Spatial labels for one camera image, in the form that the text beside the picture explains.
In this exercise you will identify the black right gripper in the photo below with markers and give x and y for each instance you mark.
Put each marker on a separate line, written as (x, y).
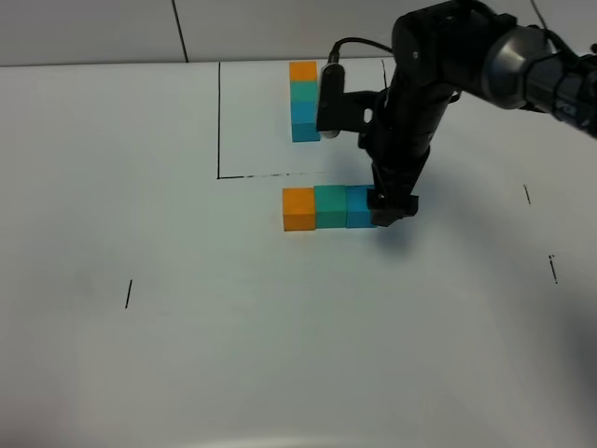
(399, 144)

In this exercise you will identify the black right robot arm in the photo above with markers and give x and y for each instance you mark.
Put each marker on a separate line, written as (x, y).
(464, 47)

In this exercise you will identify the blue template block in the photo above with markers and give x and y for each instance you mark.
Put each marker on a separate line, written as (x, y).
(303, 122)

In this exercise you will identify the green template block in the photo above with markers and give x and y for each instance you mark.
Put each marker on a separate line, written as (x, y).
(304, 91)

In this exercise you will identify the orange template block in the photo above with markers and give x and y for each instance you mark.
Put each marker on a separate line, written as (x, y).
(303, 71)

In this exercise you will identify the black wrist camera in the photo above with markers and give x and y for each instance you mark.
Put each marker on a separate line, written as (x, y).
(340, 111)

